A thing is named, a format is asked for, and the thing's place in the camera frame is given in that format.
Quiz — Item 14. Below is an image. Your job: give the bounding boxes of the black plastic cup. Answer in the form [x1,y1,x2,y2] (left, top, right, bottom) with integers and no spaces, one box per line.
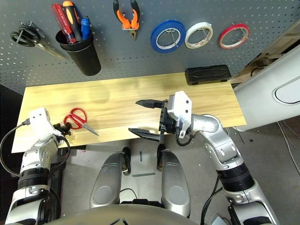
[55,30,102,77]

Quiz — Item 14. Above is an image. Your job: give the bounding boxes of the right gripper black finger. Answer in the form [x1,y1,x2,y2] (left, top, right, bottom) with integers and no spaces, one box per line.
[127,127,164,143]
[135,99,165,109]

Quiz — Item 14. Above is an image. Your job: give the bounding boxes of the black left gripper cable loop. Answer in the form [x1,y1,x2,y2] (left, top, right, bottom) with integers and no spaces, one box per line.
[50,135,71,173]

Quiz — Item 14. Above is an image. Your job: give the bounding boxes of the black table foot bracket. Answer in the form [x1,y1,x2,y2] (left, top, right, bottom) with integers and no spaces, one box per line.
[58,145,87,156]

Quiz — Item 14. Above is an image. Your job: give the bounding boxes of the black handled scissors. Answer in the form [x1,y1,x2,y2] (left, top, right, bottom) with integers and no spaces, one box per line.
[9,21,68,62]

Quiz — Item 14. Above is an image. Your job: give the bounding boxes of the metal wire pegboard hook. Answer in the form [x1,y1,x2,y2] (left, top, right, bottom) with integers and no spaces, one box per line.
[231,22,250,41]

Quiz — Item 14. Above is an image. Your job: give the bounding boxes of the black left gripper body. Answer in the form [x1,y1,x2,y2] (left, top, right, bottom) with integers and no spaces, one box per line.
[53,123,66,135]

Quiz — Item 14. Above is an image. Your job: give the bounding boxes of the black plastic tool case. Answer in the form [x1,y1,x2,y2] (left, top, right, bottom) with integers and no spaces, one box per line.
[184,64,233,86]

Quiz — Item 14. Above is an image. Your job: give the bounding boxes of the grey perforated pegboard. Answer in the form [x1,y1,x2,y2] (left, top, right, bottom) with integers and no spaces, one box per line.
[0,0,300,95]

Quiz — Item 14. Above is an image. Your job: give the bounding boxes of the red handled screwdriver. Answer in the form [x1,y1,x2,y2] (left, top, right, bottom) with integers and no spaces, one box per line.
[50,3,78,45]

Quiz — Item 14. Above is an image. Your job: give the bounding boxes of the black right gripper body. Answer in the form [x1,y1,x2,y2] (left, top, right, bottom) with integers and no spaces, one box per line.
[158,100,179,144]

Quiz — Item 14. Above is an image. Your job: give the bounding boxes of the white tape roll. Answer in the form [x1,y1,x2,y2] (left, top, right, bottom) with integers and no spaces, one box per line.
[184,21,214,50]

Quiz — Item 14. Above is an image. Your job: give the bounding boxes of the silver right robot leg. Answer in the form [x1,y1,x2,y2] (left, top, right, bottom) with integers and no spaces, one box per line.
[156,143,191,218]

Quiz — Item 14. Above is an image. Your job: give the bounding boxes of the red tape roll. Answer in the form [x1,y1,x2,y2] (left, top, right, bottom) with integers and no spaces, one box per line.
[218,22,251,50]

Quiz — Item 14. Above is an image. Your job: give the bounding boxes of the silver left robot leg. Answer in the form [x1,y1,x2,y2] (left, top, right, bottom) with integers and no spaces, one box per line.
[89,150,131,210]

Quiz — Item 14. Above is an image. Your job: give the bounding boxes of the black left wrist camera cable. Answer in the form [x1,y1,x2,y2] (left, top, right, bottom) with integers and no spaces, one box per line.
[0,119,31,178]

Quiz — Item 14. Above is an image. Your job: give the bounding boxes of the grey robot torso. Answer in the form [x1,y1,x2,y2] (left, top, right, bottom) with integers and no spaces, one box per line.
[52,203,195,225]

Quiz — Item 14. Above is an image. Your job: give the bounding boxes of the blue tape roll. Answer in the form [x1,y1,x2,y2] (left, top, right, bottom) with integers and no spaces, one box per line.
[150,19,187,54]

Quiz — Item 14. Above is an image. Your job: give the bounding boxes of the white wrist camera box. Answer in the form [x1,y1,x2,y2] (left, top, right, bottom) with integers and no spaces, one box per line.
[167,90,194,139]
[28,107,62,142]

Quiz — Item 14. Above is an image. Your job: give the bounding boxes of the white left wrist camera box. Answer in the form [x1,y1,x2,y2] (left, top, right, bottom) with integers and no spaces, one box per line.
[28,107,62,142]

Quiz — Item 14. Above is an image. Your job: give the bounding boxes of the red handled scissors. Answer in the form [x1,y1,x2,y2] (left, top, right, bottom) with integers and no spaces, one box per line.
[63,107,100,137]

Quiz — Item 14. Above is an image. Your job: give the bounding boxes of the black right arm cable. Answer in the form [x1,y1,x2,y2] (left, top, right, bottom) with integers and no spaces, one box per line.
[200,178,225,225]

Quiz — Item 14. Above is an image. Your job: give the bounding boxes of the white curved machine housing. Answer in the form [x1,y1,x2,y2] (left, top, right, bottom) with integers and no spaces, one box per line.
[232,45,300,132]

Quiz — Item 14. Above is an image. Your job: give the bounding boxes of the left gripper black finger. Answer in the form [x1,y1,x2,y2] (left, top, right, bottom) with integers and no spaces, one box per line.
[62,121,73,138]

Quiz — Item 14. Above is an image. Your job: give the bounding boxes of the orange black needle-nose pliers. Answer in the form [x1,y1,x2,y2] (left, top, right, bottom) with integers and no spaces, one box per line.
[112,0,141,41]

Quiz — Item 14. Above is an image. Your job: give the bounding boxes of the orange black handled screwdriver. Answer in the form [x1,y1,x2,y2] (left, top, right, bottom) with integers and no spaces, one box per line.
[62,0,83,43]

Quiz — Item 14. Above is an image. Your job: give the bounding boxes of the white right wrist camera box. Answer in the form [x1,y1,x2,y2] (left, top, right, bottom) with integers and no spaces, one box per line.
[167,90,194,139]

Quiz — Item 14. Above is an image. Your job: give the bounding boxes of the silver robot leg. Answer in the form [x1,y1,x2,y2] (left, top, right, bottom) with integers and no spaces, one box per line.
[89,150,131,210]
[156,143,191,218]

